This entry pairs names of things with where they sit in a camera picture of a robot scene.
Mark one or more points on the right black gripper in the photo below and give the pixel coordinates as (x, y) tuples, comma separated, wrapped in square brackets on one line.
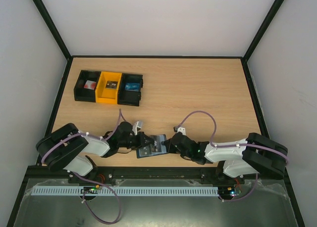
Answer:
[(171, 143)]

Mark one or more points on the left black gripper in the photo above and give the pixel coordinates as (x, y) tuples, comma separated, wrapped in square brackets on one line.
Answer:
[(141, 141)]

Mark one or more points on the blue card holder wallet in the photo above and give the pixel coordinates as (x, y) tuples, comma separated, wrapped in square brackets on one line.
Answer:
[(162, 138)]

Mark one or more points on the blue white credit card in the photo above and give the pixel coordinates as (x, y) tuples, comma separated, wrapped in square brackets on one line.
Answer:
[(132, 86)]

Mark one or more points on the black VIP credit card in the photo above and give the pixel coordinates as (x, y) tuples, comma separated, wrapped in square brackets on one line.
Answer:
[(155, 147)]

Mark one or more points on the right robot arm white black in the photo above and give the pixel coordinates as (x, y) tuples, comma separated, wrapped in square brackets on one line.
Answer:
[(255, 154)]

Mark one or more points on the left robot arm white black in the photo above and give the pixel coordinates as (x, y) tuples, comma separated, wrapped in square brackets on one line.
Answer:
[(63, 149)]

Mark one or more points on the black card in holder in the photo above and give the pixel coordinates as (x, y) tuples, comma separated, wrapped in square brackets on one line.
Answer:
[(144, 152)]

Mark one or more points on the white red card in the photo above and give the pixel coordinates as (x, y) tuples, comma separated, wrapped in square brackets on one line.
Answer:
[(90, 85)]

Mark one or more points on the right black bin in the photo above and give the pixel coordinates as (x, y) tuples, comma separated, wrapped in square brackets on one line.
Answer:
[(129, 92)]

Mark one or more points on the black bin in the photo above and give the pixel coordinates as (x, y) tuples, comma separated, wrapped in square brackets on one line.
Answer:
[(129, 92), (82, 94)]

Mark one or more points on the yellow middle bin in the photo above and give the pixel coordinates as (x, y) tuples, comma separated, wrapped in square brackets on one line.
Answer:
[(108, 96)]

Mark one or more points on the left black bin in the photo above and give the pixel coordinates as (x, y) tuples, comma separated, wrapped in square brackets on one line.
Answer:
[(82, 94)]

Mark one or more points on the grey metal sheet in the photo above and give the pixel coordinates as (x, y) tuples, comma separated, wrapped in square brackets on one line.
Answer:
[(256, 204)]

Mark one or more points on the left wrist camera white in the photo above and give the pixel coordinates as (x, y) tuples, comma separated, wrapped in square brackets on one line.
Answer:
[(137, 126)]

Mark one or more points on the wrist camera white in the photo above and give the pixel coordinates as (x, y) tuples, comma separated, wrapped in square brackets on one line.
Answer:
[(137, 126), (179, 129)]

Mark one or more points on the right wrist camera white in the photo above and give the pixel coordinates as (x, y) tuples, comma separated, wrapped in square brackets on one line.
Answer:
[(179, 129)]

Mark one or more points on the black aluminium frame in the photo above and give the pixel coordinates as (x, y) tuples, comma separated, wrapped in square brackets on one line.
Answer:
[(69, 58)]

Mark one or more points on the light blue slotted cable duct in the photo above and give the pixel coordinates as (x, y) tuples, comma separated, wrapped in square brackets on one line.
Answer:
[(125, 191)]

